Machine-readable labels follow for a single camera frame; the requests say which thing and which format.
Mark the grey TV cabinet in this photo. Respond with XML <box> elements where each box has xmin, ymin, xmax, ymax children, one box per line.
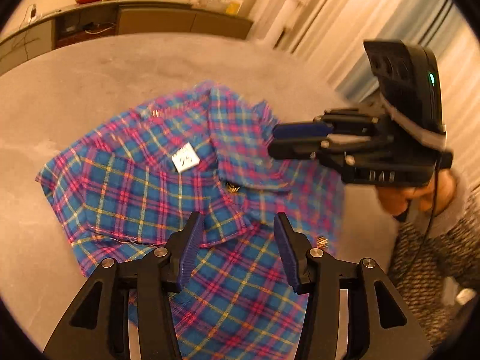
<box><xmin>0</xmin><ymin>0</ymin><xmax>254</xmax><ymax>77</ymax></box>

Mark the white standing air conditioner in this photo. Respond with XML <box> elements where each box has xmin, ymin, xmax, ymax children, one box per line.
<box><xmin>249</xmin><ymin>0</ymin><xmax>338</xmax><ymax>51</ymax></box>

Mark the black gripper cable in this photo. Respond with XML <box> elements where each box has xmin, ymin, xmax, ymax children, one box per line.
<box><xmin>424</xmin><ymin>154</ymin><xmax>442</xmax><ymax>238</ymax></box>

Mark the person's right forearm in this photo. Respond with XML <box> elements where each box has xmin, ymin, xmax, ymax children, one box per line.
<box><xmin>386</xmin><ymin>191</ymin><xmax>480</xmax><ymax>349</ymax></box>

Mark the black charger cable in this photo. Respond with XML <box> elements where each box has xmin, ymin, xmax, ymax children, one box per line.
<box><xmin>11</xmin><ymin>5</ymin><xmax>43</xmax><ymax>58</ymax></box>

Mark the person's right hand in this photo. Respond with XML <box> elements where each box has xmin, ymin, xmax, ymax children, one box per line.
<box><xmin>375</xmin><ymin>169</ymin><xmax>460</xmax><ymax>220</ymax></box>

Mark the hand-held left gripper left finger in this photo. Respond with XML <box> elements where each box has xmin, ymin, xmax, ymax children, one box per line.
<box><xmin>42</xmin><ymin>212</ymin><xmax>205</xmax><ymax>360</ymax></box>

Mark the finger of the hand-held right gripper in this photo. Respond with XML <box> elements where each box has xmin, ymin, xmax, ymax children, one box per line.
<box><xmin>272</xmin><ymin>108</ymin><xmax>380</xmax><ymax>140</ymax></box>
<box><xmin>267</xmin><ymin>134</ymin><xmax>376</xmax><ymax>170</ymax></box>

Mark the blue pink plaid shirt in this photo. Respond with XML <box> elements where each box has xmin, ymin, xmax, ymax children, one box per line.
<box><xmin>35</xmin><ymin>80</ymin><xmax>346</xmax><ymax>360</ymax></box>

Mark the white pleated curtain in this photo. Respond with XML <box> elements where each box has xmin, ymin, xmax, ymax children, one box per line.
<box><xmin>292</xmin><ymin>0</ymin><xmax>480</xmax><ymax>196</ymax></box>

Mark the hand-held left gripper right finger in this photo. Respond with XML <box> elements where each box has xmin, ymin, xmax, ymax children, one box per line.
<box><xmin>273</xmin><ymin>213</ymin><xmax>434</xmax><ymax>360</ymax></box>

